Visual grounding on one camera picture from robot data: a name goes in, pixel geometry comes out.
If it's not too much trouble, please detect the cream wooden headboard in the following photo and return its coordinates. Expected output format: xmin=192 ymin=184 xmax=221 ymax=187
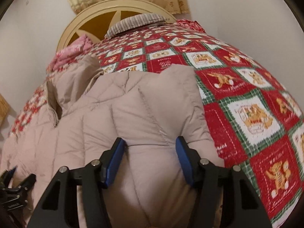
xmin=56 ymin=0 xmax=176 ymax=51

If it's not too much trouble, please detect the red patchwork teddy bear quilt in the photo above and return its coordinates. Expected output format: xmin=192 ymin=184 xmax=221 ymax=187
xmin=10 ymin=24 xmax=303 ymax=227

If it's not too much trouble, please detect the wooden furniture at left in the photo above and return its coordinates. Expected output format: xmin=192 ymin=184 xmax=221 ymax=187
xmin=0 ymin=95 xmax=10 ymax=125

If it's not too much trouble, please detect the striped pillow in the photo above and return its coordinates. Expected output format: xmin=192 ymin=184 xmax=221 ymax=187
xmin=105 ymin=13 xmax=167 ymax=39

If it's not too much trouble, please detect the beige quilted down jacket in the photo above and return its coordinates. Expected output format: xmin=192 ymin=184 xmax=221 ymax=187
xmin=1 ymin=56 xmax=224 ymax=227

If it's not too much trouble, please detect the pink folded blanket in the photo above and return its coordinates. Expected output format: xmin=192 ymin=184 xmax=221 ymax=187
xmin=46 ymin=34 xmax=93 ymax=73

